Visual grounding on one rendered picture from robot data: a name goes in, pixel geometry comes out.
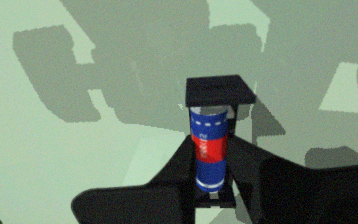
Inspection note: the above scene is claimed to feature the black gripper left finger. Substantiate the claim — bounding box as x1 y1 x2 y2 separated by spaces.
71 135 197 224

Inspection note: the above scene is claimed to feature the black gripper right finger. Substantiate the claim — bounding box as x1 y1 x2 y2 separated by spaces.
225 132 358 224

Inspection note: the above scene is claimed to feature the blue and red battery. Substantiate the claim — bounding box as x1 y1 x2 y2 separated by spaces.
190 105 229 192

